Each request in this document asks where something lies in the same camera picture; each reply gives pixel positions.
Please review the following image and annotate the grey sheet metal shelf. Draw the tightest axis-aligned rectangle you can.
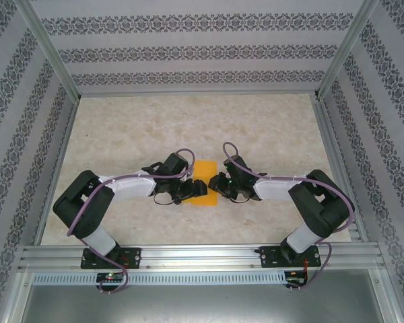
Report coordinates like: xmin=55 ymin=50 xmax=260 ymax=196
xmin=6 ymin=271 xmax=401 ymax=323

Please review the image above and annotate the right gripper thin black cable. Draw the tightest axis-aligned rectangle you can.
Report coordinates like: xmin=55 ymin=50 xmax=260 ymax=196
xmin=227 ymin=193 xmax=254 ymax=205

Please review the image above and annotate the gripper thin black cable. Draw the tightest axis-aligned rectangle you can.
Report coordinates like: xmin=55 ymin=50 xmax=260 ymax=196
xmin=227 ymin=193 xmax=254 ymax=205
xmin=154 ymin=194 xmax=182 ymax=207

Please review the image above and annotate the left gripper thin black cable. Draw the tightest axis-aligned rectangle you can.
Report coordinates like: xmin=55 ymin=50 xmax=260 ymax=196
xmin=154 ymin=194 xmax=182 ymax=207

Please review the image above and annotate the aluminium mounting rail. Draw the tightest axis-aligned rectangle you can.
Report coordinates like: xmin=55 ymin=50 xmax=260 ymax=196
xmin=18 ymin=244 xmax=386 ymax=272

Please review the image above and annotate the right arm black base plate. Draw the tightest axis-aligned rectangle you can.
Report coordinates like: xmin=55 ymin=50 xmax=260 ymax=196
xmin=261 ymin=245 xmax=323 ymax=269

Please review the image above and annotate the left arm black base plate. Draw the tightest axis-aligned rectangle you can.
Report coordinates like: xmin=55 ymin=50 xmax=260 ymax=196
xmin=80 ymin=247 xmax=143 ymax=270

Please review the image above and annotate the slotted grey cable duct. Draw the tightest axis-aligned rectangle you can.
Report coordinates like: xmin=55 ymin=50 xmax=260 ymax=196
xmin=32 ymin=271 xmax=290 ymax=286

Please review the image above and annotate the aluminium frame back rail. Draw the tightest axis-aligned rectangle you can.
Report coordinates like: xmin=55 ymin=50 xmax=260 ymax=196
xmin=77 ymin=88 xmax=319 ymax=98

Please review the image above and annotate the aluminium frame side rail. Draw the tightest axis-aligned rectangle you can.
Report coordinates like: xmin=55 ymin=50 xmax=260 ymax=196
xmin=33 ymin=97 xmax=81 ymax=246
xmin=311 ymin=97 xmax=370 ymax=243

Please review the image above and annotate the aluminium frame post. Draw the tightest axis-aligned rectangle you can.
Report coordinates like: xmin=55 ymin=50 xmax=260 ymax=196
xmin=314 ymin=0 xmax=380 ymax=100
xmin=15 ymin=0 xmax=81 ymax=102

